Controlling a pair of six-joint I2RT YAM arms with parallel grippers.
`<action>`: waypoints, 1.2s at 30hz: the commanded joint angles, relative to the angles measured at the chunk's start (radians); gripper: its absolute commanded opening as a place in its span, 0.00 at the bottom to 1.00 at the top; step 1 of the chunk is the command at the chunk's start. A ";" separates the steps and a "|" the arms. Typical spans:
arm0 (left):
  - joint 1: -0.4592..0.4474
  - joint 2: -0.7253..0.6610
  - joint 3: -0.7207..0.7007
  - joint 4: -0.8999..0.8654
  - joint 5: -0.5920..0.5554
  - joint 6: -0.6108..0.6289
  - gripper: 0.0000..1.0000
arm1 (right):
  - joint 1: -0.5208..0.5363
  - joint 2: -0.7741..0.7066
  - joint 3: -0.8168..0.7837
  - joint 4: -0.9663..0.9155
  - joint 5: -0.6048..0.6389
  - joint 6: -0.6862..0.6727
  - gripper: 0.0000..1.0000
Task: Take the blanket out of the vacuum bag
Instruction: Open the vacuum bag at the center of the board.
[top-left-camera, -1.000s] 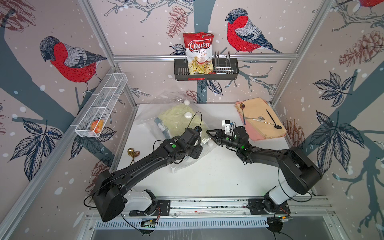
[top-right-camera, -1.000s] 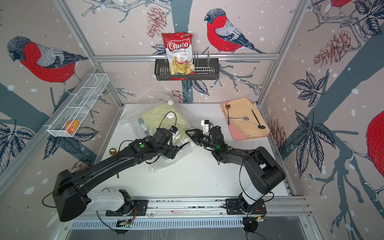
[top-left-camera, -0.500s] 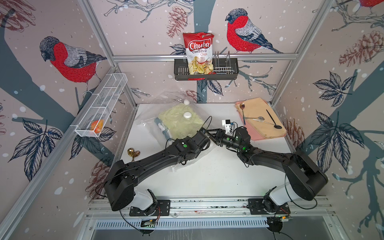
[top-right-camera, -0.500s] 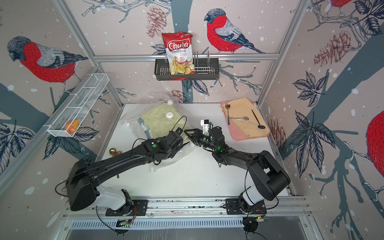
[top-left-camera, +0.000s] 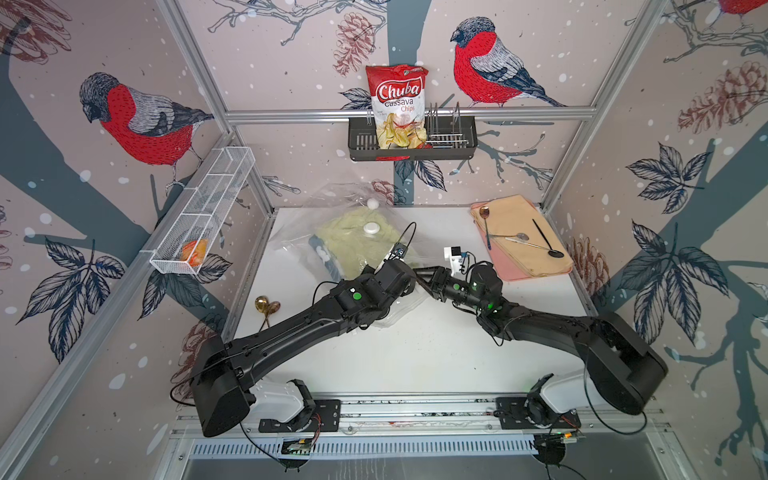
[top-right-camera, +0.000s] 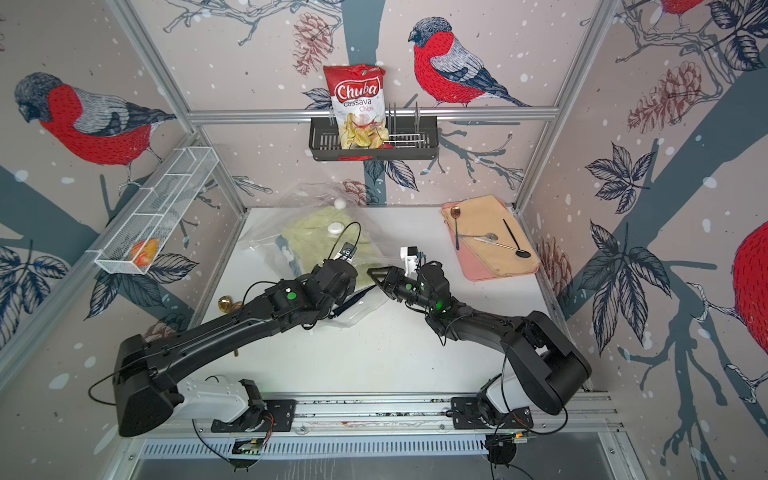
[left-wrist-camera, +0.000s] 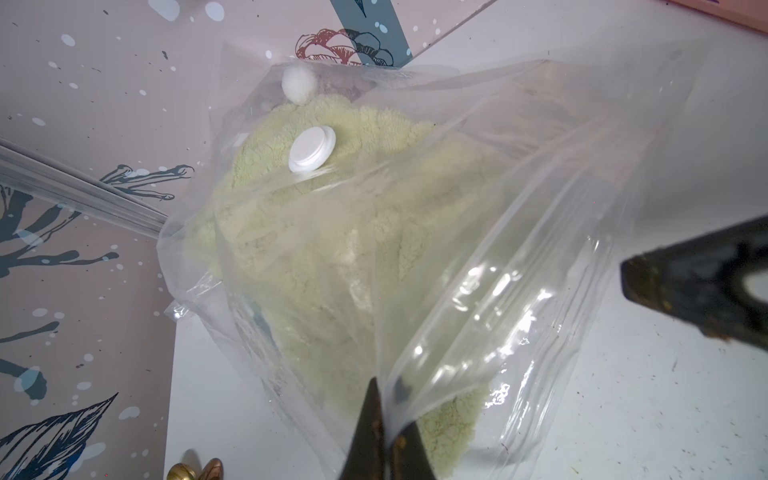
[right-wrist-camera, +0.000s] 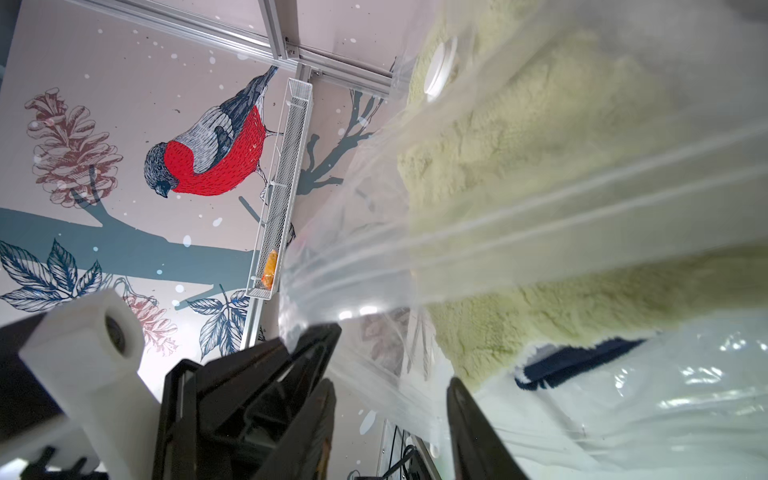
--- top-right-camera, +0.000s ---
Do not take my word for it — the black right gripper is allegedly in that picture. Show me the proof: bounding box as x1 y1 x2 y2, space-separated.
367 269 437 316

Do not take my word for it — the clear plastic vacuum bag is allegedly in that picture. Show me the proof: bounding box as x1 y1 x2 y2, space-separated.
238 183 397 329

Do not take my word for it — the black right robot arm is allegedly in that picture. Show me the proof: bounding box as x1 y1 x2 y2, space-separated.
367 261 592 415

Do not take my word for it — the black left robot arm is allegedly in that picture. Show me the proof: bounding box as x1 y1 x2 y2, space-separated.
112 259 357 437

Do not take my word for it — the white vacuum bag valve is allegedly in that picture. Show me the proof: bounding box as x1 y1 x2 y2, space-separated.
327 222 345 236

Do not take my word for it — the red cassava chips bag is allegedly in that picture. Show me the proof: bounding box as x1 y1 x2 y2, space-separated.
323 64 389 150

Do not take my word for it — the rainbow metallic spoon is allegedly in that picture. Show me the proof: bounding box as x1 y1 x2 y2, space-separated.
449 205 461 250

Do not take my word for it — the silver spoon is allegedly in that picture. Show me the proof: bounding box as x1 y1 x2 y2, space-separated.
460 232 498 242

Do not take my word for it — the gold spoon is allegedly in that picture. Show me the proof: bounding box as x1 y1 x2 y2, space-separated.
217 295 240 314

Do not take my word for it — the black spoon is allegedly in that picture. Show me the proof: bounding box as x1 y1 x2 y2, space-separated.
503 219 531 258

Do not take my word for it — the orange item in basket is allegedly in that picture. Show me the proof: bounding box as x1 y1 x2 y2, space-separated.
128 238 160 269

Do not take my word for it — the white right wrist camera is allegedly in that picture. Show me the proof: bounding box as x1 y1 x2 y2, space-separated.
400 246 421 277

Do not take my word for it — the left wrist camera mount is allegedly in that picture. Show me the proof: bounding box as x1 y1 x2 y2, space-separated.
333 242 357 262

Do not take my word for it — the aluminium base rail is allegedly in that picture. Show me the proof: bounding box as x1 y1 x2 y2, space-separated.
149 392 619 436

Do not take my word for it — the dark grey wall rack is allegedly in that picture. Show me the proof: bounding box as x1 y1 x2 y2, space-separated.
309 107 439 161

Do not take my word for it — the white wire mesh basket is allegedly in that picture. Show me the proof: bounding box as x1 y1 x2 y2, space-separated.
86 145 219 275

